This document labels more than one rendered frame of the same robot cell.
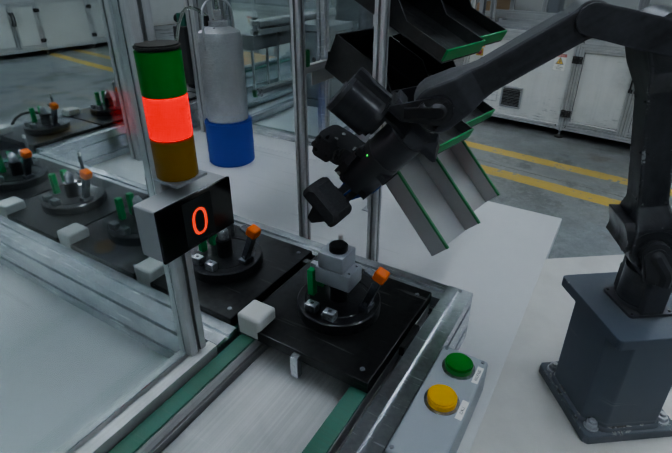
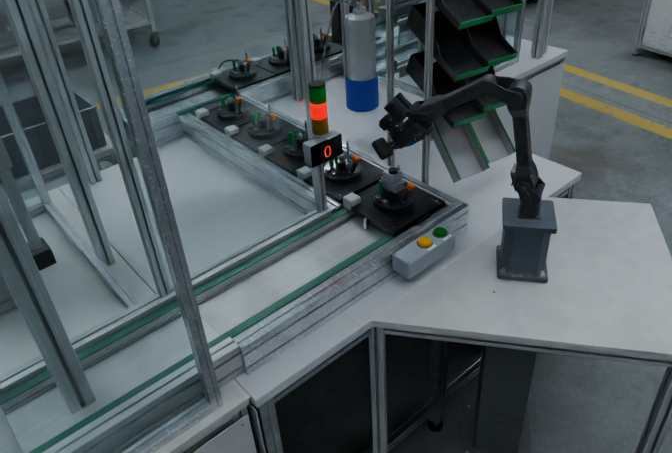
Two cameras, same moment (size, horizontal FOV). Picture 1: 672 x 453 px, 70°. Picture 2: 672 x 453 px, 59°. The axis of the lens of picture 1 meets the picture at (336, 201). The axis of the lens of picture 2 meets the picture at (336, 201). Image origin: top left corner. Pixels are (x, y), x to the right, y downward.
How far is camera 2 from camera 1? 117 cm
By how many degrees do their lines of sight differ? 18
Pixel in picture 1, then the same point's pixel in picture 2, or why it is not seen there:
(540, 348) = not seen: hidden behind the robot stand
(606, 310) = (509, 213)
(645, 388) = (525, 253)
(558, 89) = not seen: outside the picture
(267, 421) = (349, 243)
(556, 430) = (487, 272)
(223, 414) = (331, 238)
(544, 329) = not seen: hidden behind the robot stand
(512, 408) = (471, 261)
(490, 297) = (494, 213)
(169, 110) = (319, 108)
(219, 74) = (356, 47)
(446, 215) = (471, 161)
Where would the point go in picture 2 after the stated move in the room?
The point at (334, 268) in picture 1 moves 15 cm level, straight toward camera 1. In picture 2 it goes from (389, 180) to (378, 206)
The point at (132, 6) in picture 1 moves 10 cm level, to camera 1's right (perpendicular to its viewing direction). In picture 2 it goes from (309, 70) to (342, 72)
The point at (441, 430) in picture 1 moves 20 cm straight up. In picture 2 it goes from (418, 252) to (420, 196)
